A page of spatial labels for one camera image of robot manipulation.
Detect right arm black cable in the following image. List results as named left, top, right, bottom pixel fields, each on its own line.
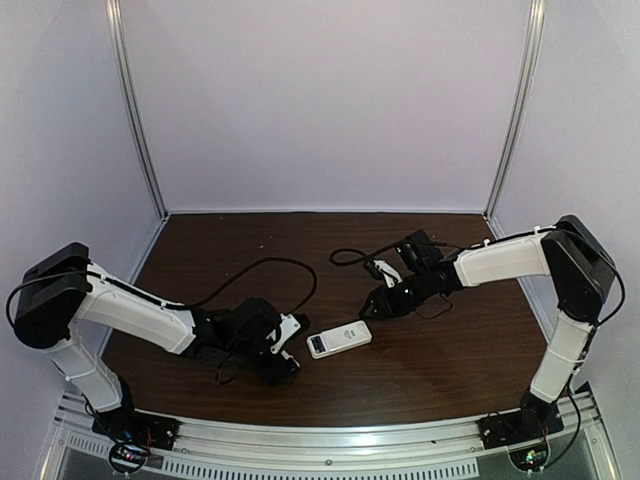
left=329, top=244, right=411, bottom=269

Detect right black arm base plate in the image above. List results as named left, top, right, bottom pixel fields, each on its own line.
left=477, top=410, right=564, bottom=450

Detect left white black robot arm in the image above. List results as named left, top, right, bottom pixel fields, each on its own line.
left=5, top=242, right=310, bottom=444

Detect left aluminium frame post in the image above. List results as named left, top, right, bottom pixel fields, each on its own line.
left=105, top=0, right=169, bottom=221

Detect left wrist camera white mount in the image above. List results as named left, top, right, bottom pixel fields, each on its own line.
left=267, top=313, right=311, bottom=354

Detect purple AAA battery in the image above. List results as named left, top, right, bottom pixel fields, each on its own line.
left=311, top=337, right=325, bottom=352

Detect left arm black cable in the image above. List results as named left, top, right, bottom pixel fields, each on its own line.
left=184, top=257, right=320, bottom=321

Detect curved aluminium front rail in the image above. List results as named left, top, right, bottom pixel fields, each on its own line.
left=39, top=392, right=616, bottom=480

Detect round circuit board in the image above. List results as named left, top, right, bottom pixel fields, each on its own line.
left=508, top=443, right=550, bottom=474
left=107, top=441, right=151, bottom=475

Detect aluminium frame post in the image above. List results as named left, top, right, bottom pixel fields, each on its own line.
left=484, top=0, right=546, bottom=220
left=105, top=0, right=169, bottom=221

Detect white remote control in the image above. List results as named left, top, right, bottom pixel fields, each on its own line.
left=306, top=320, right=373, bottom=359

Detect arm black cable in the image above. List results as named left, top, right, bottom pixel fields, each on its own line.
left=184, top=257, right=320, bottom=321
left=329, top=244, right=411, bottom=269

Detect left round circuit board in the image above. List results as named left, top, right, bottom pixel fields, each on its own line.
left=107, top=441, right=151, bottom=475

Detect right round circuit board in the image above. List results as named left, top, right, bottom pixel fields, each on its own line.
left=508, top=443, right=550, bottom=474

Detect right aluminium frame post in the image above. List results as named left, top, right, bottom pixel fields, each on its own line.
left=484, top=0, right=546, bottom=220

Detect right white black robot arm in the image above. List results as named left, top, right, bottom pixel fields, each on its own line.
left=359, top=215, right=616, bottom=442

